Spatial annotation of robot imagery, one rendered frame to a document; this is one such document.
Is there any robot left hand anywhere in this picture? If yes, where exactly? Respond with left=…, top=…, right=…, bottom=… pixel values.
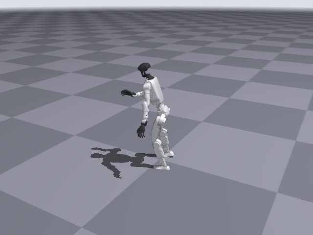
left=137, top=121, right=148, bottom=138

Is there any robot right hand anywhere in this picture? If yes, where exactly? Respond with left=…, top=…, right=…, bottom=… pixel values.
left=121, top=90, right=136, bottom=97

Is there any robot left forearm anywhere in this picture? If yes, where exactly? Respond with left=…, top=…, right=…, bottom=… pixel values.
left=142, top=102, right=149, bottom=123

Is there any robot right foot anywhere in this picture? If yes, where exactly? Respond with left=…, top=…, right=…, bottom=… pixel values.
left=164, top=151, right=174, bottom=157

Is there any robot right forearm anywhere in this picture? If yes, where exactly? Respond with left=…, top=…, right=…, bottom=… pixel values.
left=133, top=91, right=144, bottom=98

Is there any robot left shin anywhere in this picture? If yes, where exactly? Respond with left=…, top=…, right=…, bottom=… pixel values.
left=152, top=141, right=167, bottom=168

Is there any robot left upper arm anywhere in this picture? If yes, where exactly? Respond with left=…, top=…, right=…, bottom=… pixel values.
left=143, top=82, right=152, bottom=107

